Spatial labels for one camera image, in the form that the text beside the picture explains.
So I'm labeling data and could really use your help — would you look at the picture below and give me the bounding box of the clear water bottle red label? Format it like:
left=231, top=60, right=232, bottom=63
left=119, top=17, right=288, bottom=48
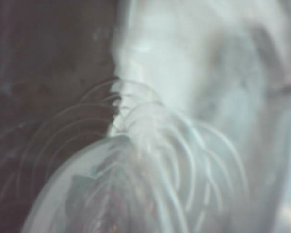
left=0, top=0, right=291, bottom=233

